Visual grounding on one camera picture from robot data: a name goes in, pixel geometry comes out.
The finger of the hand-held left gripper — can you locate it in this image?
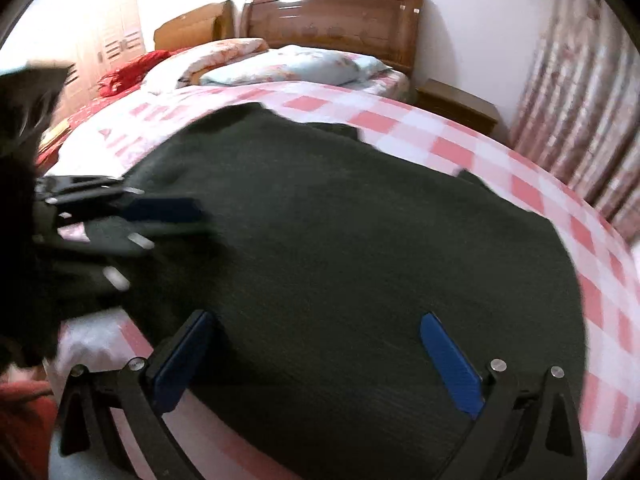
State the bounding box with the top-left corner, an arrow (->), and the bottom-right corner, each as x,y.
35,175 -> 207,226
35,220 -> 158,293

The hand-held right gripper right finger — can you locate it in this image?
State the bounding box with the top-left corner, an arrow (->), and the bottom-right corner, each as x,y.
419,312 -> 587,480

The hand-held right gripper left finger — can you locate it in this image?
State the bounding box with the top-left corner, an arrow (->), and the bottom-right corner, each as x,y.
57,309 -> 218,480

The dark striped knit sweater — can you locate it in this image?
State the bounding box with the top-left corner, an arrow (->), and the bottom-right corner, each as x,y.
85,102 -> 588,480

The red floral bed sheet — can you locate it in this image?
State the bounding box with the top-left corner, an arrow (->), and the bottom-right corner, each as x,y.
35,90 -> 146,171

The red blanket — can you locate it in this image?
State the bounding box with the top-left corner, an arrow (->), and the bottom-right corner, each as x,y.
97,49 -> 171,98

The cream orange floral pillow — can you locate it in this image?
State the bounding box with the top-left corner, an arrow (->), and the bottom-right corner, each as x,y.
142,37 -> 270,95

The red cloth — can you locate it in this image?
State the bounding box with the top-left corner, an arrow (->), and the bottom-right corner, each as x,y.
0,379 -> 58,480

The wooden wardrobe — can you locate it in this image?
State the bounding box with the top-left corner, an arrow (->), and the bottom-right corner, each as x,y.
50,0 -> 147,111

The small wooden headboard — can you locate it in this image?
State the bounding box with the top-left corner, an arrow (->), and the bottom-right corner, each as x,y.
152,0 -> 237,53

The light blue floral pillow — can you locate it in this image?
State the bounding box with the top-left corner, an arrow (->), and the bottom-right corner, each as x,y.
199,44 -> 390,87

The pink checked bed sheet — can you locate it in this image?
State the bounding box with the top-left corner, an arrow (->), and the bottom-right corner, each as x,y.
37,80 -> 640,480

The large wooden headboard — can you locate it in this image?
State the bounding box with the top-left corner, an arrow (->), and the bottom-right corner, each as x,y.
239,0 -> 425,75

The wooden nightstand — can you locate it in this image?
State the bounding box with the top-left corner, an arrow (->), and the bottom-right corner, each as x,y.
415,79 -> 501,136

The floral pink curtain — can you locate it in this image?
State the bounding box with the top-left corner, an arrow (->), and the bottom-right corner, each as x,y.
510,0 -> 640,246

